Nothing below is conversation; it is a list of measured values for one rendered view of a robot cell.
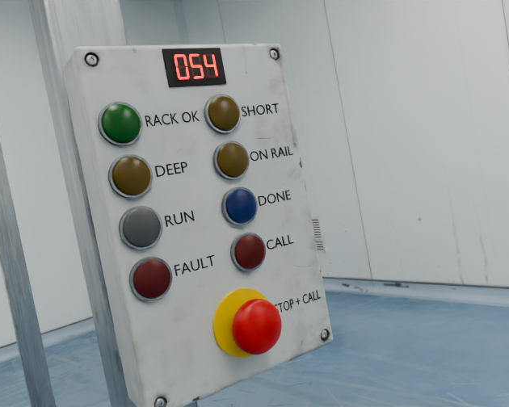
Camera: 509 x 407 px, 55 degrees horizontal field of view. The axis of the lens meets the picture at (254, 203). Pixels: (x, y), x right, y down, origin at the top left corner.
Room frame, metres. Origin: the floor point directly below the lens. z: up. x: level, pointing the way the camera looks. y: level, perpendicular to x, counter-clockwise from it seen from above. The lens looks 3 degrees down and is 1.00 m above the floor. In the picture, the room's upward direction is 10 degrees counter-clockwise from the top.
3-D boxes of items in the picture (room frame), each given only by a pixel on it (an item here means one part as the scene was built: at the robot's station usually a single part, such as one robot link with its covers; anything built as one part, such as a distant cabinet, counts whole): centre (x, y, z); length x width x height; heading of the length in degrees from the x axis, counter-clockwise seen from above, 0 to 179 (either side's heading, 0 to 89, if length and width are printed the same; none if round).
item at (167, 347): (0.40, 0.04, 0.97); 0.17 x 0.06 x 0.26; 121
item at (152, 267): (0.34, 0.08, 0.94); 0.03 x 0.01 x 0.03; 121
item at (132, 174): (0.34, 0.08, 1.01); 0.03 x 0.01 x 0.03; 121
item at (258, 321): (0.37, 0.02, 0.89); 0.04 x 0.04 x 0.04; 31
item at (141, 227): (0.34, 0.08, 0.98); 0.03 x 0.01 x 0.03; 121
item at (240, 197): (0.38, 0.01, 0.98); 0.03 x 0.01 x 0.03; 121
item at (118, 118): (0.34, 0.08, 1.05); 0.03 x 0.01 x 0.03; 121
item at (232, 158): (0.38, 0.01, 1.01); 0.03 x 0.01 x 0.03; 121
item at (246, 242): (0.38, 0.01, 0.94); 0.03 x 0.01 x 0.03; 121
